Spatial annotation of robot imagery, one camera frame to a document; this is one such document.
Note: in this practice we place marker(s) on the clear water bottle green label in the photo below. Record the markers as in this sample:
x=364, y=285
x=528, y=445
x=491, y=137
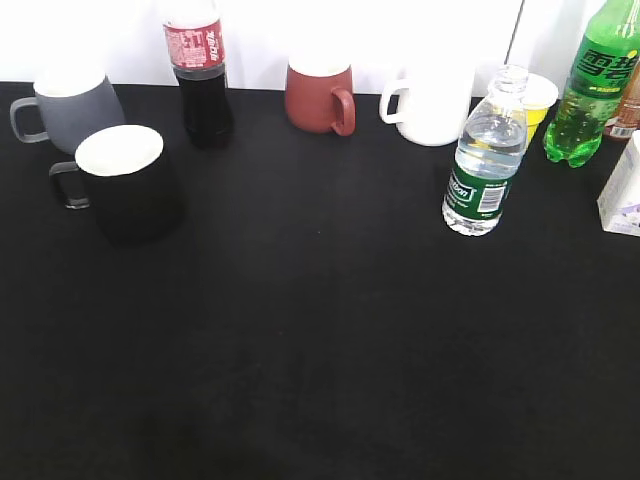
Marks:
x=488, y=155

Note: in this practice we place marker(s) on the yellow cup white lid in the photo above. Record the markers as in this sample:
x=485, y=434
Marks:
x=539, y=96

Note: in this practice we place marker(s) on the red ceramic mug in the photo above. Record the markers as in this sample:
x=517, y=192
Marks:
x=319, y=96

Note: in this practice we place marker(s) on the white ceramic mug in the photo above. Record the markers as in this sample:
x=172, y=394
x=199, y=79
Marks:
x=429, y=105

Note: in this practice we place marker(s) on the black ceramic mug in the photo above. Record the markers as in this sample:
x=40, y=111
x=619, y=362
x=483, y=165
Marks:
x=125, y=175

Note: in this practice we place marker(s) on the cola bottle red label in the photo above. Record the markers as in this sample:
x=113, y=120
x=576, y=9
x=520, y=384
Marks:
x=193, y=34

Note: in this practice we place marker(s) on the grey ceramic mug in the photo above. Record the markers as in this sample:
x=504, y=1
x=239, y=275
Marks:
x=73, y=104

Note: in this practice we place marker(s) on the white milk carton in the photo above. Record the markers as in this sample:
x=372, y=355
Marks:
x=618, y=202

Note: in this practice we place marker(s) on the brown drink bottle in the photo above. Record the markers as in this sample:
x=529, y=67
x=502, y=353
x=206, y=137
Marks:
x=625, y=119

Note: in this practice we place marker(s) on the green soda bottle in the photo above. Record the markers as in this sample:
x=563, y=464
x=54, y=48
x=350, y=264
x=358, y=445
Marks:
x=602, y=68

